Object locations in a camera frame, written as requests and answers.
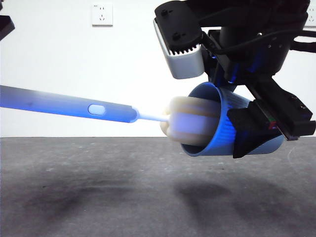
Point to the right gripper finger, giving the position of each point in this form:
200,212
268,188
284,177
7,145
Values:
249,130

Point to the cup brush with sponge head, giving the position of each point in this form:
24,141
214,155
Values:
61,103

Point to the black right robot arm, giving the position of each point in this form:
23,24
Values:
259,14

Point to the white wall socket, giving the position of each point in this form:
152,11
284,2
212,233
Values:
102,14
313,18

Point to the right wrist's grey camera box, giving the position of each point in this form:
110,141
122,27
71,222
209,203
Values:
185,64

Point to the blue ribbed plastic cup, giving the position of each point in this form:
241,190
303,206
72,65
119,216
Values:
222,138

